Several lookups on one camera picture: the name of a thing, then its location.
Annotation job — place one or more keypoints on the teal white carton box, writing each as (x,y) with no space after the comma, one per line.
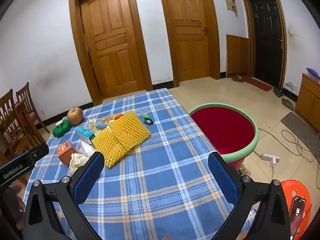
(85,133)

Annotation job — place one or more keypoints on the orange-ended snack packet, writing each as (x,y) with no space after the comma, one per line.
(111,118)

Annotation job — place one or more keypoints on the dark shoes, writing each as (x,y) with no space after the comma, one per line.
(278,92)

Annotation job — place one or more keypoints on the small green white toy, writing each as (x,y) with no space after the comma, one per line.
(147,117)

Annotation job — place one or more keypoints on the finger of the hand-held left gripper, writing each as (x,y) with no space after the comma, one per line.
(37,153)

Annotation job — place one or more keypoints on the small blue grey item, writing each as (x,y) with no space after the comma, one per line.
(101,125)

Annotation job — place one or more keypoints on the white power strip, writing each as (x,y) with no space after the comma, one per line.
(268,157)

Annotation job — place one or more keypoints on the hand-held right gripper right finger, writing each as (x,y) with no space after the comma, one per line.
(222,177)

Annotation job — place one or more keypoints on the blue plaid tablecloth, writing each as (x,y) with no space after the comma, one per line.
(155,167)

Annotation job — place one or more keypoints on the person's left hand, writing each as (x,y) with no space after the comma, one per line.
(21,205)

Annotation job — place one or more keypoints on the green toy bell pepper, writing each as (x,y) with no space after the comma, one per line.
(61,130)

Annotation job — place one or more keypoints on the pale plastic wrap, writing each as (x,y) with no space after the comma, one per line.
(93,124)

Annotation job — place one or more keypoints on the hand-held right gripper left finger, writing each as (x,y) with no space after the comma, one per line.
(90,175)

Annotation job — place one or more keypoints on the grey floor mat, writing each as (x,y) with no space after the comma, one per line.
(297,125)

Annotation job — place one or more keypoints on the black smartphone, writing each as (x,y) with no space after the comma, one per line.
(297,210)

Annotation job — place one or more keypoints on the orange plastic stool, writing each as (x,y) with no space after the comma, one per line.
(287,192)

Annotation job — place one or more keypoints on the white wall switch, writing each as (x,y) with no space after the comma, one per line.
(293,32)

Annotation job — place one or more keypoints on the wooden wall panel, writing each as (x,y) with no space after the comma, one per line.
(237,55)

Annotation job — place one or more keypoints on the beige wall fuse box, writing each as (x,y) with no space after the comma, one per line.
(228,1)

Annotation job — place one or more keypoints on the purple item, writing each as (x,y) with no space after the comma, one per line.
(312,72)

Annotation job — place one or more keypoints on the red doormat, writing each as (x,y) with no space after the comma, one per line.
(257,83)

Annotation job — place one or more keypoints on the brown slippers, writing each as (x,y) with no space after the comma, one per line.
(237,78)

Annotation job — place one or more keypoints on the red yellow apple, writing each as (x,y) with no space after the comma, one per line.
(75,116)

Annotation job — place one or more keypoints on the yellow foam fruit net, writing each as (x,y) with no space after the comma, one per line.
(130,130)
(108,147)

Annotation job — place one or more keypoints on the wooden cabinet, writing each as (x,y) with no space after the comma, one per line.
(307,97)

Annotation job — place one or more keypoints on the brown slipper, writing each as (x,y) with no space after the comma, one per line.
(288,103)

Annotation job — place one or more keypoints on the wooden panel door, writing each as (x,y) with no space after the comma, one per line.
(112,42)

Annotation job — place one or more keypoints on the wooden chair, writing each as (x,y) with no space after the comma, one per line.
(27,100)
(10,120)

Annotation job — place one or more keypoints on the black metal door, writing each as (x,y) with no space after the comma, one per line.
(266,42)

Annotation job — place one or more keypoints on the cream crumpled plastic bag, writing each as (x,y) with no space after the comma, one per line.
(76,162)

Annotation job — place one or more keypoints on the orange carton box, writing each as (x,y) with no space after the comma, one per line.
(65,152)

